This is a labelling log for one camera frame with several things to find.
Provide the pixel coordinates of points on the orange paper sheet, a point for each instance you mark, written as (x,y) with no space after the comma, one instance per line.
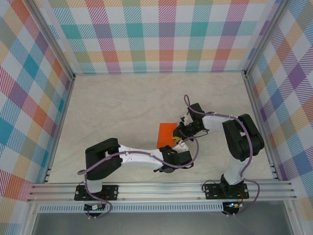
(165,134)

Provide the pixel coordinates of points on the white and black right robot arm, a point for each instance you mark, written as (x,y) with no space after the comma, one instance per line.
(243,137)

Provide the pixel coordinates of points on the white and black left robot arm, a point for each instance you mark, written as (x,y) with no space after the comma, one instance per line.
(139,161)

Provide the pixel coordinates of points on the grey metal sheet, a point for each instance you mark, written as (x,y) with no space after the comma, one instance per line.
(159,224)

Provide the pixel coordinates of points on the small circuit board with LED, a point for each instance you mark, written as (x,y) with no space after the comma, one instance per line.
(233,205)

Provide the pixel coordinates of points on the small black circuit board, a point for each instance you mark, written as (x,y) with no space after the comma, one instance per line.
(93,207)

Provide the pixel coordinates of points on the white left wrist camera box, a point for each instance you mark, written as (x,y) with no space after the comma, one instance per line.
(182,147)

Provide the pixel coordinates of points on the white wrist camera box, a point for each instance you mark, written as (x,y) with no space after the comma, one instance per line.
(187,120)
(182,147)

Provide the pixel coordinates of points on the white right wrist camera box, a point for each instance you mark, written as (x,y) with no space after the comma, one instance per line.
(187,120)

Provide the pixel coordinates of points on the long aluminium mounting rail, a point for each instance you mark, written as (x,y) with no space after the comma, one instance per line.
(159,191)

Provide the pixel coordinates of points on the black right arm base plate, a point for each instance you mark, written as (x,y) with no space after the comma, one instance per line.
(212,192)

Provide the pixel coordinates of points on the aluminium side rail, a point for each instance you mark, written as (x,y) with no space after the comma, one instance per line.
(60,127)
(261,127)

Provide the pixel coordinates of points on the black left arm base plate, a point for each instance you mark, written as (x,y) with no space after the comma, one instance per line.
(112,192)

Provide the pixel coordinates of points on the aluminium frame post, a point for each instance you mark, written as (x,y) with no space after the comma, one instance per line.
(266,36)
(52,41)

